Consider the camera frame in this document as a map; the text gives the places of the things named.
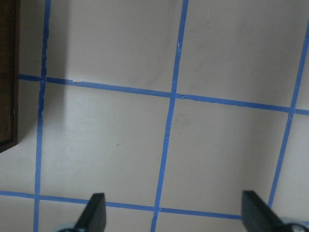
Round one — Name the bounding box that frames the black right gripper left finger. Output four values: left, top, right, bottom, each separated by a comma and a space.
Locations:
73, 193, 107, 232

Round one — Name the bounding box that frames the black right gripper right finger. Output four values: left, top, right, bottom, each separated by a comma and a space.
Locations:
241, 190, 291, 232

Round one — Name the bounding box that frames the dark wooden drawer cabinet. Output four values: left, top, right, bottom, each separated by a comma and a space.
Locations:
0, 0, 20, 152

